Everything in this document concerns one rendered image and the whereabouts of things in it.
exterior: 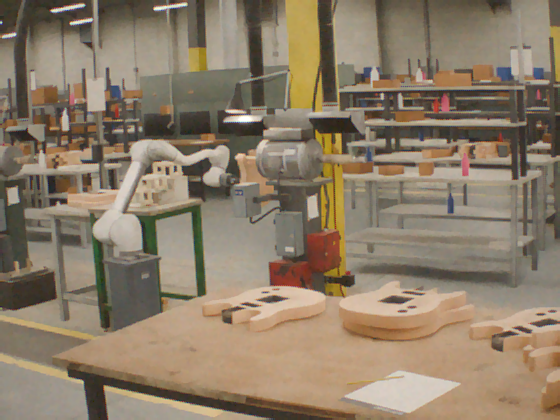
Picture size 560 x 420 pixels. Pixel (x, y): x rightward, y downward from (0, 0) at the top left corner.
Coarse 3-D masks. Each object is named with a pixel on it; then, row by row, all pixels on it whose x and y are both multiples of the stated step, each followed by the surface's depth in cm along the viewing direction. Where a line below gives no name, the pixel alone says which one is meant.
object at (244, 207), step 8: (240, 184) 527; (248, 184) 525; (256, 184) 529; (240, 192) 522; (248, 192) 522; (256, 192) 530; (240, 200) 523; (248, 200) 523; (240, 208) 524; (248, 208) 523; (256, 208) 530; (280, 208) 530; (240, 216) 525; (248, 216) 523; (264, 216) 533
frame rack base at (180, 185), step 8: (168, 176) 617; (184, 176) 612; (152, 184) 615; (160, 184) 610; (168, 184) 605; (176, 184) 604; (184, 184) 611; (176, 192) 605; (184, 192) 612; (176, 200) 605
